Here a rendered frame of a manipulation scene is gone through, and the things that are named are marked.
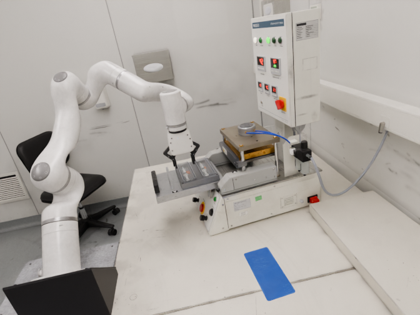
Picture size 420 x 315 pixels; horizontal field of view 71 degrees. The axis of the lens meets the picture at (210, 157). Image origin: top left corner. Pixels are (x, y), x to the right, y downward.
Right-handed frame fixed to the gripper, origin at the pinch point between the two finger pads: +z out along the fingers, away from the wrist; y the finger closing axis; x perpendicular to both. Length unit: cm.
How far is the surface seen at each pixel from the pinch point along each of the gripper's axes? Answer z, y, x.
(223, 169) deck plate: 11.4, 18.4, 6.0
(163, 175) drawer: 7.4, -10.1, 7.4
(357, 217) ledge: 25, 60, -37
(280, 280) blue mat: 29, 19, -49
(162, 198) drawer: 8.4, -12.9, -10.9
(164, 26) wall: -58, 21, 155
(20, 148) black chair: 13, -113, 133
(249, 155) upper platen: -0.2, 26.7, -10.3
